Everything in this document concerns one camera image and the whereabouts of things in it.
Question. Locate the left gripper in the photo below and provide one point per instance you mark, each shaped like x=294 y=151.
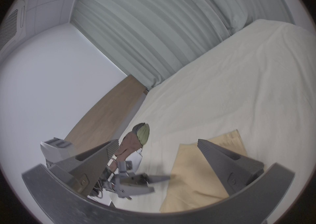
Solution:
x=121 y=184

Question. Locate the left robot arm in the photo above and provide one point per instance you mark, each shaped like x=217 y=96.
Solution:
x=56 y=149

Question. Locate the dark brown garment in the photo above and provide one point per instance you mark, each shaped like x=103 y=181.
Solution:
x=128 y=144

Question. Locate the black and olive garment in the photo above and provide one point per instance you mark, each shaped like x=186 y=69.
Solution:
x=143 y=134

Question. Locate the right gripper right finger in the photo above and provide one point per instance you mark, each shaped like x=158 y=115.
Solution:
x=229 y=168

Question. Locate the pale green curtain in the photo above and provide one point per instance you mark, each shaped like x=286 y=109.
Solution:
x=234 y=8
x=135 y=32

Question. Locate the beige shorts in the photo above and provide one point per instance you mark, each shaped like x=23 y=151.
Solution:
x=192 y=181

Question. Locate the white ceiling air conditioner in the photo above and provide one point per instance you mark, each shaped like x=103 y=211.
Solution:
x=11 y=25

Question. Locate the pale grey garment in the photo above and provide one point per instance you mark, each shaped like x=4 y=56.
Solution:
x=135 y=161

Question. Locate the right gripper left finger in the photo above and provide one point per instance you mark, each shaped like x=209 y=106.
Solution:
x=88 y=163

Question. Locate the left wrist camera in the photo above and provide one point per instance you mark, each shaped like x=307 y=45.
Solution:
x=121 y=168

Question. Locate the bed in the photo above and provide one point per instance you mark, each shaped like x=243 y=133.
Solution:
x=222 y=82

